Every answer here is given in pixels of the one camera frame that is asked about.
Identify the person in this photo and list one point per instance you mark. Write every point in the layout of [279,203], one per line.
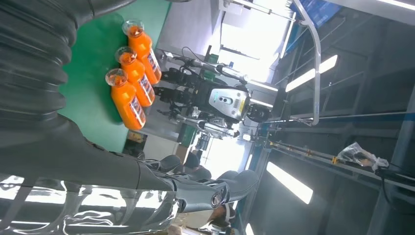
[193,162]

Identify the black and white humanoid robot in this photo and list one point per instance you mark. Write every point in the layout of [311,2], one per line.
[227,100]

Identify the clear plastic bag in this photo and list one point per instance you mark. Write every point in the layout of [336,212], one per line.
[356,155]

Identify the blue banner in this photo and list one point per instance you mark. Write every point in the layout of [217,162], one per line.
[317,11]

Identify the orange juice bottle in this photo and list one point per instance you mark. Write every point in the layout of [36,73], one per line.
[144,48]
[126,100]
[136,77]

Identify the green crate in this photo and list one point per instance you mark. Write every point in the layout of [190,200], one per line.
[186,136]

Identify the white metal gantry frame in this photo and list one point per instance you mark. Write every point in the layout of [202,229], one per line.
[316,65]

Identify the long ceiling light panel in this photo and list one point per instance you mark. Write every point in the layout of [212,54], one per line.
[398,4]
[288,181]
[311,74]
[249,230]

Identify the overhead metal rail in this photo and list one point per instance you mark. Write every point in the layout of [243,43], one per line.
[308,154]

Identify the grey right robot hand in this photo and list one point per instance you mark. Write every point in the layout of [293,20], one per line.
[81,168]

